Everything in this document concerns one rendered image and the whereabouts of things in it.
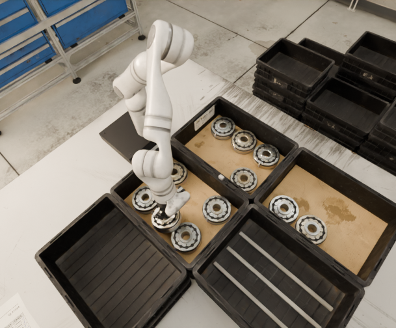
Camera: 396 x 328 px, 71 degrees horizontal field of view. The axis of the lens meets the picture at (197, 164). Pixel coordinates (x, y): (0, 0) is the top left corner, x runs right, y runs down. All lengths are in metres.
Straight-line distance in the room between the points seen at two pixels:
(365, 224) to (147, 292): 0.77
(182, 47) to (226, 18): 2.70
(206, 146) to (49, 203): 0.73
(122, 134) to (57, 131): 1.31
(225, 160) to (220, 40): 2.13
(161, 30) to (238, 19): 2.70
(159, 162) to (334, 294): 0.68
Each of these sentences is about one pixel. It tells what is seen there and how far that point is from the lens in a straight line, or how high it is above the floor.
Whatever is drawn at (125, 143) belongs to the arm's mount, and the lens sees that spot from 1.34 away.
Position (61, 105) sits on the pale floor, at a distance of 2.82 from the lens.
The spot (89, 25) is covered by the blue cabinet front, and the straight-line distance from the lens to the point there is 2.87.
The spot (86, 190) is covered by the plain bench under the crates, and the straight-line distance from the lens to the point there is 1.34.
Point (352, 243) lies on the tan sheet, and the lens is 1.10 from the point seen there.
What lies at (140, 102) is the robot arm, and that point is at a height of 0.96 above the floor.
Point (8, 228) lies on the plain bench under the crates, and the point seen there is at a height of 0.70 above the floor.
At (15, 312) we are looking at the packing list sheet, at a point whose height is 0.70.
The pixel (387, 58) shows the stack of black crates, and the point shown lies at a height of 0.49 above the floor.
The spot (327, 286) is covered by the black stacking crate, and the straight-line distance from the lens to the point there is 1.03.
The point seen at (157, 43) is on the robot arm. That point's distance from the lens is 0.73.
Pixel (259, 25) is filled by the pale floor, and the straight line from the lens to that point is 3.34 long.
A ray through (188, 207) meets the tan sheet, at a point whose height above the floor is 0.83.
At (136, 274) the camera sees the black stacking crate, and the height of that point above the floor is 0.83.
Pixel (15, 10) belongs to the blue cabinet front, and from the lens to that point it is 2.59.
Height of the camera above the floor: 1.79
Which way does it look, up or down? 59 degrees down
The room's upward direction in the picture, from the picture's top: 6 degrees counter-clockwise
